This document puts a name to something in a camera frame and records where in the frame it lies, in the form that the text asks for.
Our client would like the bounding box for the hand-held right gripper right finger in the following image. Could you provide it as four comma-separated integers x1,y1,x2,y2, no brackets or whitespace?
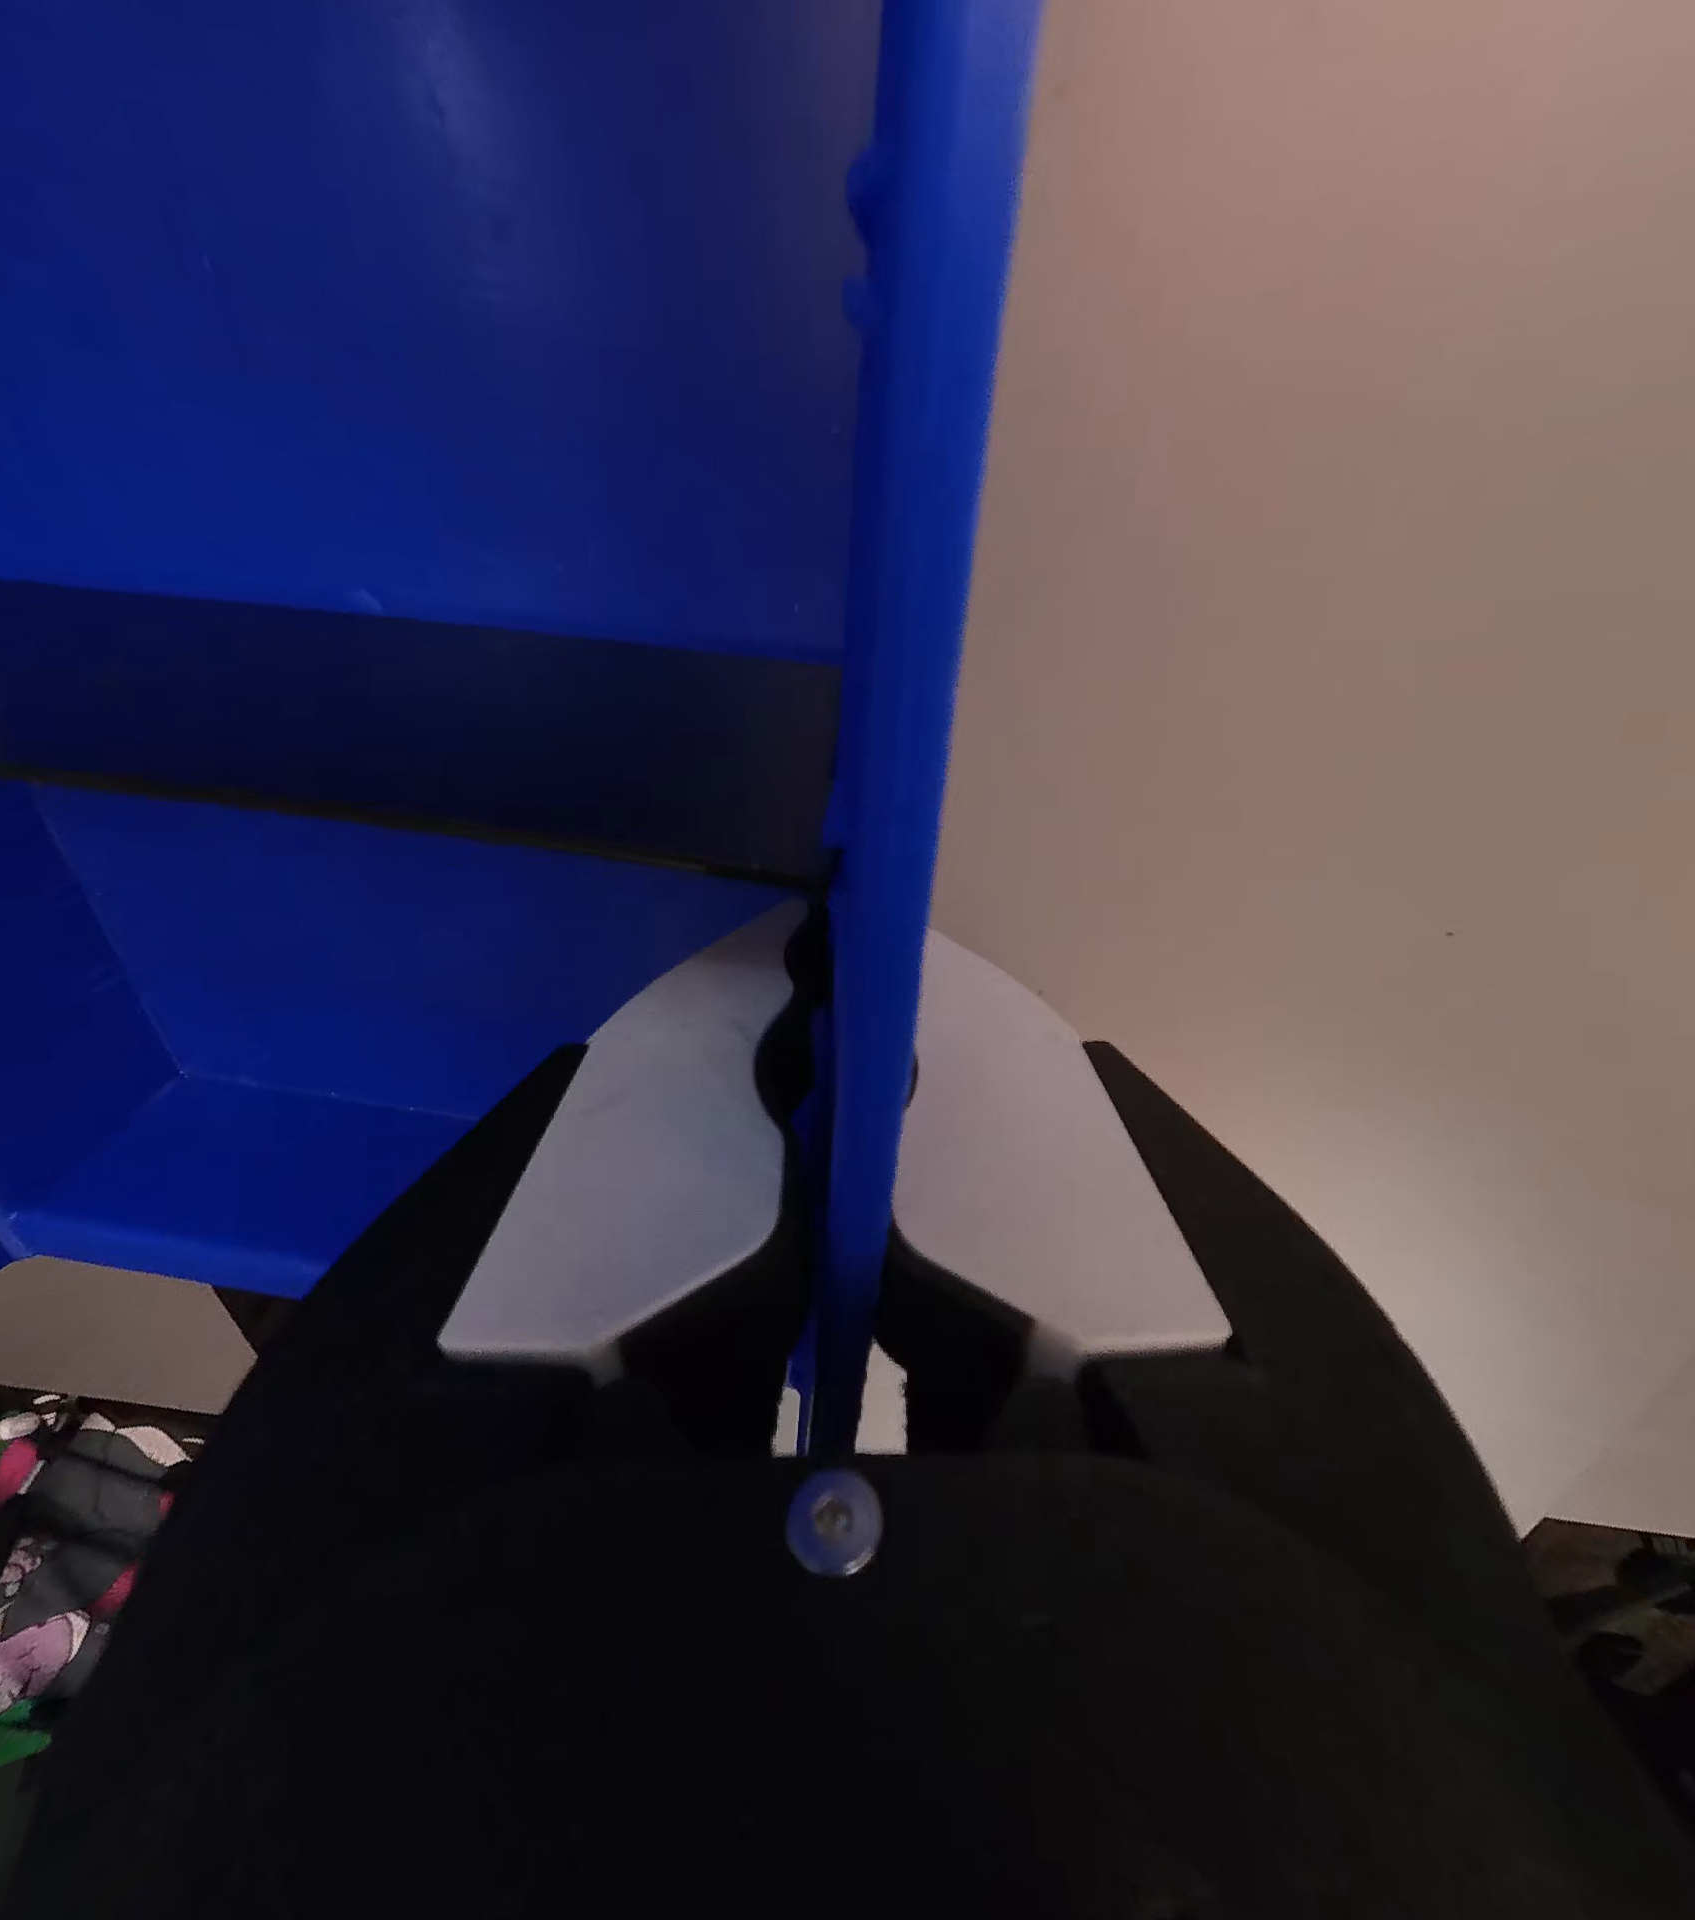
878,926,1234,1383

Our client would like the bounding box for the black floral printed clothing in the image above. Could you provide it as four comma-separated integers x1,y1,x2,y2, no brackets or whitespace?
0,1389,205,1815

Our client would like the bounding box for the blue plastic bin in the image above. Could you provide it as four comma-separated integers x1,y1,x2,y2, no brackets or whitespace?
0,0,1048,1458

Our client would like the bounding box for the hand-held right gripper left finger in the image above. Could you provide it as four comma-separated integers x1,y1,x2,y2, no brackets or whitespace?
435,897,832,1388

